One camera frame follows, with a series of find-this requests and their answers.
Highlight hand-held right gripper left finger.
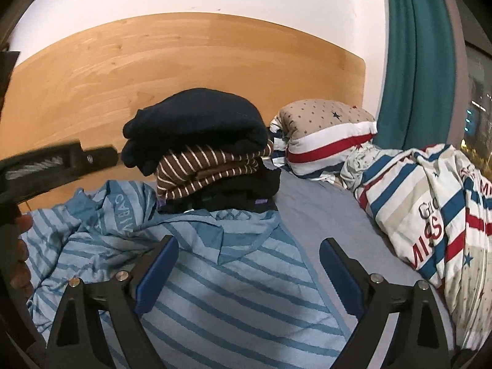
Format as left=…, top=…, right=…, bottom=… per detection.
left=46, top=234, right=180, bottom=369

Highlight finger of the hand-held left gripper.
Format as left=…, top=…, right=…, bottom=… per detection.
left=79, top=144, right=121, bottom=172

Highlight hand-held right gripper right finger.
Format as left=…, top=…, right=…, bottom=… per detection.
left=320, top=237, right=451, bottom=369

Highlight navy blue collared shirt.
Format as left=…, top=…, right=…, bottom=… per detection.
left=121, top=88, right=270, bottom=176

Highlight folded black clothes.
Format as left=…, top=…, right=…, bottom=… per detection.
left=157, top=159, right=284, bottom=215

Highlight person's left hand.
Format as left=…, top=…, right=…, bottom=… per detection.
left=7, top=213, right=36, bottom=298

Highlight light blue striped hoodie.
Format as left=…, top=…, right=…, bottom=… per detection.
left=25, top=180, right=353, bottom=369

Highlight star striped quilt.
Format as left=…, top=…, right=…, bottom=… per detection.
left=340, top=143, right=492, bottom=351

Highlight wooden headboard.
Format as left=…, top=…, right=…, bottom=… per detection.
left=8, top=12, right=367, bottom=215

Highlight folded brown striped sweater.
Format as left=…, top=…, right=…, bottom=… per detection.
left=156, top=142, right=275, bottom=201

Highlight star striped pillow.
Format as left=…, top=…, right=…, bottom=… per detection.
left=268, top=99, right=379, bottom=182

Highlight grey curtain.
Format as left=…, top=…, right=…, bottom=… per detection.
left=438, top=0, right=474, bottom=147

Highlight teal curtain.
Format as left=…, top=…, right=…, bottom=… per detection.
left=379, top=0, right=464, bottom=151

